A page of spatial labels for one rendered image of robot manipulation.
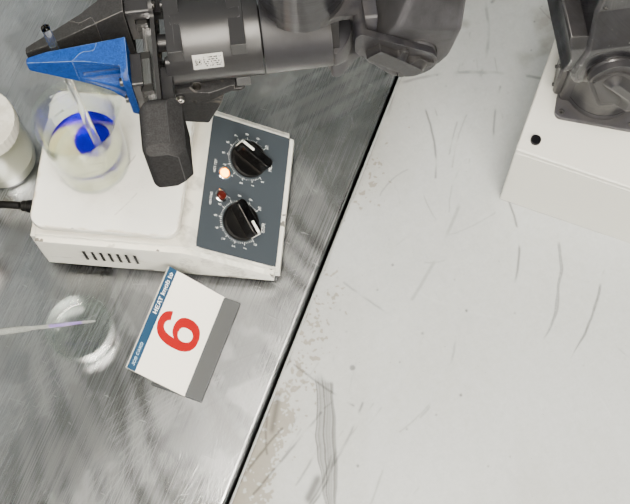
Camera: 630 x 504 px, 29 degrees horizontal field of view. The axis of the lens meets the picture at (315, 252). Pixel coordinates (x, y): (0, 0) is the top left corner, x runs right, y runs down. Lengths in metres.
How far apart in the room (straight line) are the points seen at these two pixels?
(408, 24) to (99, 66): 0.20
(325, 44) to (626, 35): 0.21
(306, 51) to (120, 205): 0.24
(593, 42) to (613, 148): 0.15
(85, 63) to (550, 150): 0.37
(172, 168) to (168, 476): 0.31
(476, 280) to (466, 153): 0.12
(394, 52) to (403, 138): 0.29
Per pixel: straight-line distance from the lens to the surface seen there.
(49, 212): 0.99
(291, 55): 0.81
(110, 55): 0.80
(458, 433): 1.00
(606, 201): 1.01
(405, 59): 0.80
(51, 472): 1.02
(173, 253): 0.98
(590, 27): 0.85
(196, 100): 0.85
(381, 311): 1.02
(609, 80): 0.88
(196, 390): 1.01
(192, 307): 1.01
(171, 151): 0.77
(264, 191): 1.02
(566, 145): 0.98
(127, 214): 0.97
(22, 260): 1.07
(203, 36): 0.80
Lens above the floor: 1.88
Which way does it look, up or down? 71 degrees down
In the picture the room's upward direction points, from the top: 3 degrees counter-clockwise
